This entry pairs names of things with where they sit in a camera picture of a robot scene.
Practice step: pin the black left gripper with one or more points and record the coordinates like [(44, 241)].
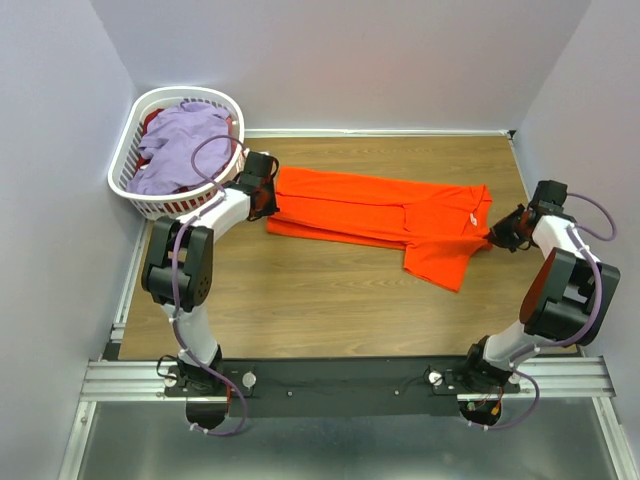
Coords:
[(271, 207)]

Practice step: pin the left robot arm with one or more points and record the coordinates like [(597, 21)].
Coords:
[(178, 270)]

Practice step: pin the aluminium frame rail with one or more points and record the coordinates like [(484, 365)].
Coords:
[(562, 377)]

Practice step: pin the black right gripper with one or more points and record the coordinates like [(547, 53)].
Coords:
[(499, 235)]

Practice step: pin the orange t-shirt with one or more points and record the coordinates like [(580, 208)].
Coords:
[(439, 227)]

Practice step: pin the lavender t-shirt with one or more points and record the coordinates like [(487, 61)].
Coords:
[(185, 150)]

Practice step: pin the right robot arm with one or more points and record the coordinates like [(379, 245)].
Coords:
[(566, 302)]

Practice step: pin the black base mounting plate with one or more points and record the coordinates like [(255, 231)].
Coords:
[(339, 387)]

